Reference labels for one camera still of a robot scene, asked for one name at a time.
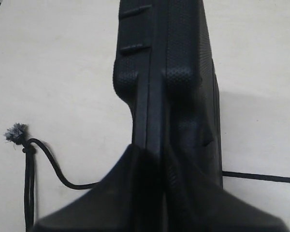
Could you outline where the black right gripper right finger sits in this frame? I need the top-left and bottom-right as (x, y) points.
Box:
(164, 146), (289, 232)

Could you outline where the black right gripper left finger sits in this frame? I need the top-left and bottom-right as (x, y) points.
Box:
(32, 145), (165, 232)

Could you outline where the black cord with loop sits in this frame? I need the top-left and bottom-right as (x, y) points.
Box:
(3, 123), (290, 229)

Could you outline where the black plastic carrying case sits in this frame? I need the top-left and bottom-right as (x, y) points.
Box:
(113, 0), (223, 186)

